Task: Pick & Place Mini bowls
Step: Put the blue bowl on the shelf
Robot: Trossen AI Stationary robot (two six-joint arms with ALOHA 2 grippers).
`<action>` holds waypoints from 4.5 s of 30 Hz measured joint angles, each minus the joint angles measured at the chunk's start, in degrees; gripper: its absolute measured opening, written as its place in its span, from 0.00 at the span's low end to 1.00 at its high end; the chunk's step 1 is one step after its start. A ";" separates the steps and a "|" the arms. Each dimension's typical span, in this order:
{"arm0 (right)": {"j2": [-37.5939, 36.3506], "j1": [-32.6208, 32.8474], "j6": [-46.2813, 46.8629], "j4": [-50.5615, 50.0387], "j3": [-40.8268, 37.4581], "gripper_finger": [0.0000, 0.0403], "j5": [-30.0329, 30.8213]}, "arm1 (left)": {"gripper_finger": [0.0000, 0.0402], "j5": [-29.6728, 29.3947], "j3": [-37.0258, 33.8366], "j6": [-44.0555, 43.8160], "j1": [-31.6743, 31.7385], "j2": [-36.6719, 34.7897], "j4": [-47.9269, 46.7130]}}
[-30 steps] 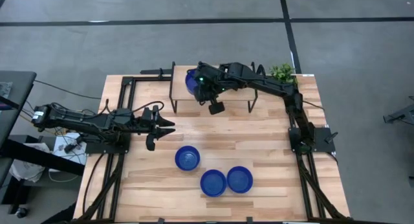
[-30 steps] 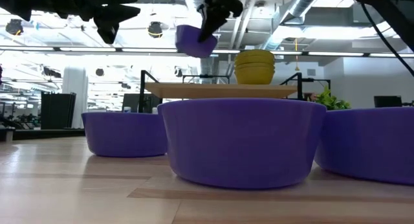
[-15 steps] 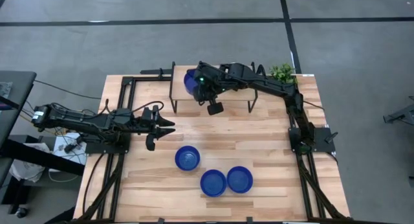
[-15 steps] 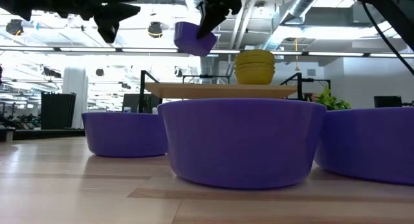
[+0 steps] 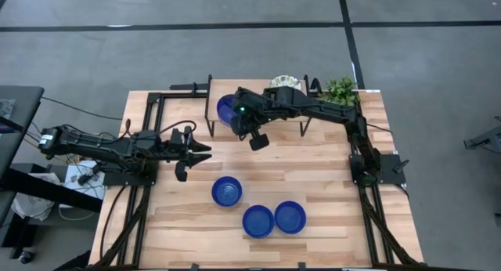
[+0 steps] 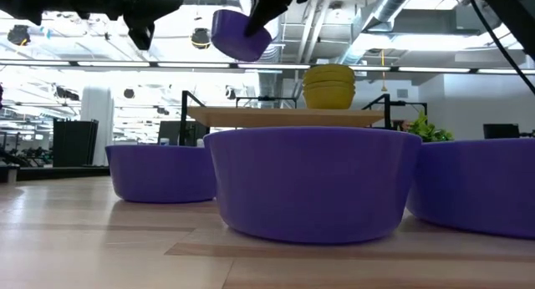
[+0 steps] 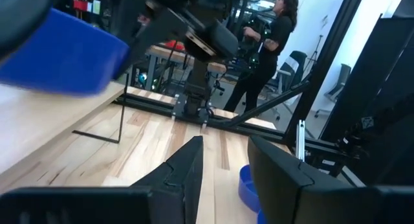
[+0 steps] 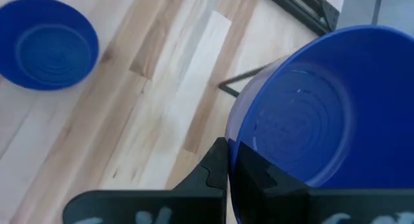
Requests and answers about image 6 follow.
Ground linear ceiling light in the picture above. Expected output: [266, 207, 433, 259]
[397, 66, 473, 74]
[77, 61, 150, 68]
[237, 63, 311, 70]
[156, 62, 231, 69]

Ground black hanging spotlight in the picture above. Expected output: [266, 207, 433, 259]
[6, 24, 33, 47]
[191, 27, 212, 51]

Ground wooden shelf with black legs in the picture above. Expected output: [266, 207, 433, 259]
[186, 106, 385, 129]

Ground blue plastic mini bowl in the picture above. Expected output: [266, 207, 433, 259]
[203, 126, 422, 245]
[104, 144, 217, 205]
[405, 137, 535, 241]
[210, 8, 273, 63]

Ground silver spiral ventilation duct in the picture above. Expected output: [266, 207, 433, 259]
[334, 0, 421, 67]

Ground white round pillar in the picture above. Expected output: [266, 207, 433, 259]
[79, 86, 115, 167]

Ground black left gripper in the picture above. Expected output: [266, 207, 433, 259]
[62, 0, 184, 21]

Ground black low platform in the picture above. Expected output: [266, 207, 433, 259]
[0, 162, 110, 184]

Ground green potted plant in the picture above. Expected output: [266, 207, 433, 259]
[407, 110, 456, 143]

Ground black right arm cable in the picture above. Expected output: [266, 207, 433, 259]
[468, 0, 535, 96]

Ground black computer monitor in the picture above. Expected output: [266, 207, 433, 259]
[483, 123, 522, 140]

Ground yellow hanging pendant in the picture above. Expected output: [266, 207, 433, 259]
[379, 48, 388, 93]

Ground black cabinet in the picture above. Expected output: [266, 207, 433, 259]
[52, 118, 100, 168]

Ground grey rectangular ventilation duct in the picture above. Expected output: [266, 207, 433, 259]
[363, 7, 502, 35]

